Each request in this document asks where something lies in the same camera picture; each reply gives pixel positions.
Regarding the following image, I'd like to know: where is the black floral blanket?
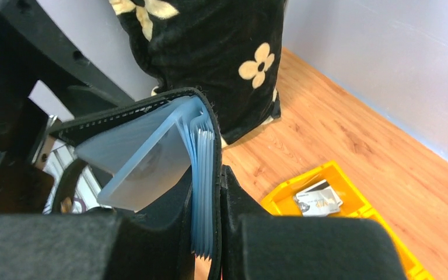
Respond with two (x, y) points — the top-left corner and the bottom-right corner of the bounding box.
(110, 1), (286, 146)

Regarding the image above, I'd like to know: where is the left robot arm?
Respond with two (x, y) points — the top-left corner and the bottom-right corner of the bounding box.
(0, 1), (132, 214)

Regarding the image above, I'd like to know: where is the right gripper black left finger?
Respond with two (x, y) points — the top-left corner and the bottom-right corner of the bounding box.
(0, 171), (193, 279)

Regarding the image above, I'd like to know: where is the yellow three-compartment bin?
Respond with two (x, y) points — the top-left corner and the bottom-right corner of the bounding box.
(260, 160), (434, 280)

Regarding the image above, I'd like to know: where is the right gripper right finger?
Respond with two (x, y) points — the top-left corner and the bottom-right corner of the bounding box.
(220, 166), (406, 279)

